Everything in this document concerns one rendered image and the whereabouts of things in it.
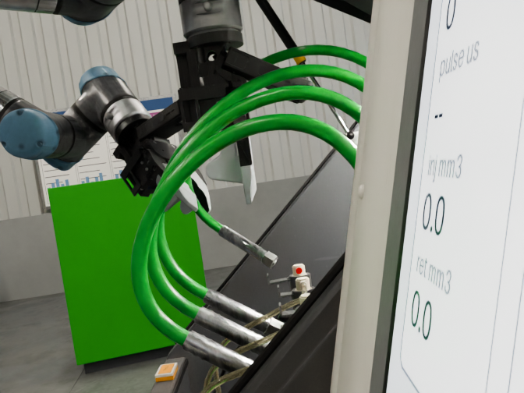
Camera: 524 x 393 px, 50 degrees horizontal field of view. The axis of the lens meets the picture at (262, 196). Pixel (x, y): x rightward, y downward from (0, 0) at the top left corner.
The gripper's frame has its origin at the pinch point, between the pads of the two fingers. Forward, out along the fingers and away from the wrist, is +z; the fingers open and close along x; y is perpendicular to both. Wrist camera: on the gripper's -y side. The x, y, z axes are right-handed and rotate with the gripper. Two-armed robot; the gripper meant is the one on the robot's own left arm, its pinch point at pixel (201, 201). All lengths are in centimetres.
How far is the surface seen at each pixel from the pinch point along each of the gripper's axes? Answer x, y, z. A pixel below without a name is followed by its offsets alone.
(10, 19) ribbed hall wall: -284, 220, -605
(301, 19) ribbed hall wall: -519, 20, -427
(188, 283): 15.6, -1.1, 16.9
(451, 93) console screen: 47, -35, 40
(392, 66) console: 38, -34, 33
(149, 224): 30.1, -11.7, 19.4
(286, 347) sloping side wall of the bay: 30.4, -15.7, 35.6
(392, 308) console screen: 43, -28, 42
